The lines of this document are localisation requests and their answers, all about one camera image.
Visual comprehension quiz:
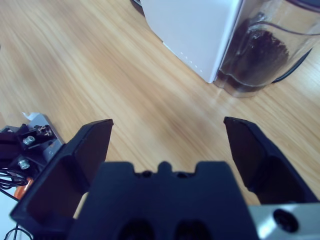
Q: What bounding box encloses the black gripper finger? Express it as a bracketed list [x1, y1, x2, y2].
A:
[9, 118, 114, 240]
[223, 116, 320, 206]

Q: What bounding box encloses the white capsule coffee machine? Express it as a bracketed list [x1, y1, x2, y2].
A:
[131, 0, 245, 85]

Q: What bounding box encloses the white paper scrap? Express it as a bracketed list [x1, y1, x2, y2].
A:
[21, 111, 40, 121]

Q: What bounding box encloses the clear water tank dark lid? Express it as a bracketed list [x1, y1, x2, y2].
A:
[213, 0, 320, 99]

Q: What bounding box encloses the white mount plate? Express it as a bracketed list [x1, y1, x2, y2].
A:
[0, 112, 65, 176]

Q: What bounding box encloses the black cable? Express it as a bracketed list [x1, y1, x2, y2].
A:
[0, 167, 29, 240]

